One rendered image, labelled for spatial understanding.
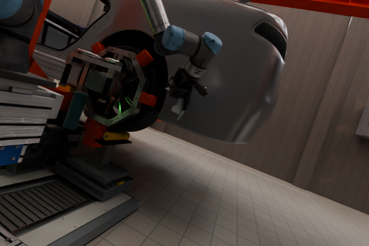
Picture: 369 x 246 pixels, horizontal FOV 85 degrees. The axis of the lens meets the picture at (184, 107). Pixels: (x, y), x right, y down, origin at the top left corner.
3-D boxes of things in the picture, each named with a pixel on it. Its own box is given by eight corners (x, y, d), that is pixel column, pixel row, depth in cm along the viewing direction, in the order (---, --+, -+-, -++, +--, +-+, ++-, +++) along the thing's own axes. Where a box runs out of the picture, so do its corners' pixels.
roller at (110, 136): (130, 140, 164) (132, 133, 164) (105, 141, 136) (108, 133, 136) (124, 137, 166) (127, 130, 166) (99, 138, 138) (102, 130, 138)
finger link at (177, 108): (166, 118, 82) (171, 96, 81) (179, 120, 85) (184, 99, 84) (169, 121, 80) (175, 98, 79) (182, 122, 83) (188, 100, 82)
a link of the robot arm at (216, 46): (200, 26, 68) (219, 35, 72) (185, 53, 75) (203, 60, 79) (207, 38, 63) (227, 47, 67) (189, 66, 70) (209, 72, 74)
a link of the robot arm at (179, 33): (155, 49, 71) (182, 59, 76) (167, 46, 61) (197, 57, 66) (161, 27, 70) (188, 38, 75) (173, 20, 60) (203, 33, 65)
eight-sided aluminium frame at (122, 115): (132, 134, 140) (157, 61, 140) (126, 135, 134) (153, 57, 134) (76, 110, 158) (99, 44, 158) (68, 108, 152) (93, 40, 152)
